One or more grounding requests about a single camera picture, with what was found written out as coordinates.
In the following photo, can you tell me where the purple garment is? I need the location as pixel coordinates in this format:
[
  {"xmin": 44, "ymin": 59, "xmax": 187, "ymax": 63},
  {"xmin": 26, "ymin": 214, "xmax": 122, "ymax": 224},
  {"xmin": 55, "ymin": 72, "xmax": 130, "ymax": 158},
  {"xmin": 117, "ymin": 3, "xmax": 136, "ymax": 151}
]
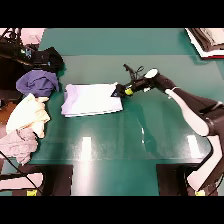
[{"xmin": 15, "ymin": 69, "xmax": 60, "ymax": 98}]

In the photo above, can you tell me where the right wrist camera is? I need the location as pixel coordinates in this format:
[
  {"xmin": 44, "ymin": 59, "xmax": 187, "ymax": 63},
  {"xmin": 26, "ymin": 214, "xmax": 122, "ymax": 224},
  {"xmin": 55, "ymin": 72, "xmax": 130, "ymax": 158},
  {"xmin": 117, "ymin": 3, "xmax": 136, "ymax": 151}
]
[{"xmin": 122, "ymin": 63, "xmax": 145, "ymax": 84}]

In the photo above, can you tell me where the grey garment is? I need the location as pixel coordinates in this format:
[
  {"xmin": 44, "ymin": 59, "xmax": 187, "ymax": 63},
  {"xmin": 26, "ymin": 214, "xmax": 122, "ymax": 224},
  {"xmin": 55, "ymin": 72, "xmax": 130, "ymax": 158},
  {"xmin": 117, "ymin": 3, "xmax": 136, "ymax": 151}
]
[{"xmin": 0, "ymin": 127, "xmax": 40, "ymax": 166}]

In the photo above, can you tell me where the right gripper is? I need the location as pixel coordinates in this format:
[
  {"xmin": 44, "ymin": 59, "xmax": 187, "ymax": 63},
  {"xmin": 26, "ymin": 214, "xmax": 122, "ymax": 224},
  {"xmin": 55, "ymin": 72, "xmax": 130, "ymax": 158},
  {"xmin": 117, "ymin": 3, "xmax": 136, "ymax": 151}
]
[{"xmin": 115, "ymin": 81, "xmax": 136, "ymax": 99}]

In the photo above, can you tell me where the cream garment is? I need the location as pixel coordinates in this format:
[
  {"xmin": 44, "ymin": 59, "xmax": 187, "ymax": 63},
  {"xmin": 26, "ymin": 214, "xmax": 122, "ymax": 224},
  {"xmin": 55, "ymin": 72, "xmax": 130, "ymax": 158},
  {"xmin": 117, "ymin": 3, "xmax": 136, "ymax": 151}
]
[{"xmin": 5, "ymin": 92, "xmax": 52, "ymax": 139}]

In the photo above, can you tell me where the white shirt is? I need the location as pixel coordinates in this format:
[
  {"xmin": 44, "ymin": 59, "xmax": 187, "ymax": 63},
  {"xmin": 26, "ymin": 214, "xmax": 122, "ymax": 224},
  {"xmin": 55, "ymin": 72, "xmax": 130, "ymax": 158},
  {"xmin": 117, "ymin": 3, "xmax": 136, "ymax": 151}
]
[{"xmin": 60, "ymin": 82, "xmax": 125, "ymax": 119}]

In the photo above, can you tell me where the black cable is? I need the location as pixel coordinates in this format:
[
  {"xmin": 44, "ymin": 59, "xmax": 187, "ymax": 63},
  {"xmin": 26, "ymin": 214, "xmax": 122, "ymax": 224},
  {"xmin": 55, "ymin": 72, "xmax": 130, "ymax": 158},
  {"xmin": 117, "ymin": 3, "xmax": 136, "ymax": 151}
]
[{"xmin": 0, "ymin": 150, "xmax": 45, "ymax": 195}]

